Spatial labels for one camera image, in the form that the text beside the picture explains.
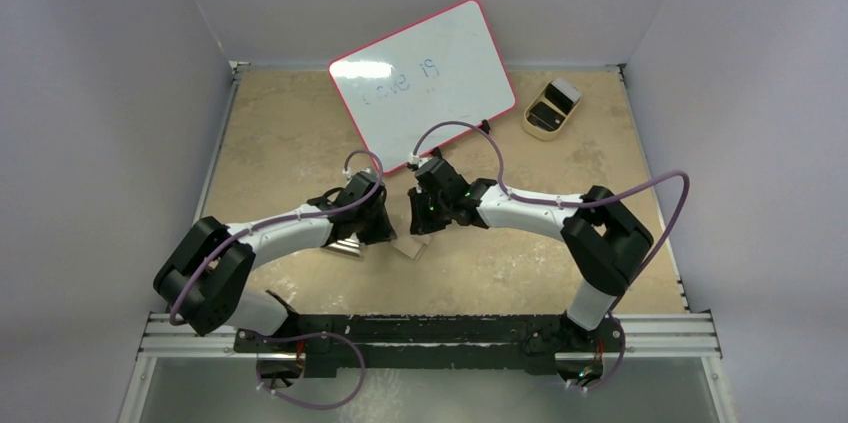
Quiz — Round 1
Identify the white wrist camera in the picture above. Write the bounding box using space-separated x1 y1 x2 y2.
342 167 378 181
406 153 435 172

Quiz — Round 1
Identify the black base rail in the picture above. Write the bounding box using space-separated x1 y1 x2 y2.
234 314 624 382

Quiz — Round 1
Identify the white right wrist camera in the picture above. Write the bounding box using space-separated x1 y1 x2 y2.
406 153 435 172

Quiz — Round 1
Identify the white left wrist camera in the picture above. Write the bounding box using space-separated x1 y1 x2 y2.
342 167 378 181

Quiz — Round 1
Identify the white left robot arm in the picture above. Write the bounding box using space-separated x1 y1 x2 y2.
153 171 395 352

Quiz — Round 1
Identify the stack of grey cards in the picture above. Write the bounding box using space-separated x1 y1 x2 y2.
548 78 582 107

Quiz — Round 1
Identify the pink framed whiteboard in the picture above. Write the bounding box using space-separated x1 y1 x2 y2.
328 0 517 173

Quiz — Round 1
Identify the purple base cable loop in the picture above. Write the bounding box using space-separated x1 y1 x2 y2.
256 331 368 412

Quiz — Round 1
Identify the black whiteboard stand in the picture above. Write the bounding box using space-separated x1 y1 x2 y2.
429 119 491 159

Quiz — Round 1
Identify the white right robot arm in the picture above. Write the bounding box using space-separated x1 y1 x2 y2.
407 158 654 350

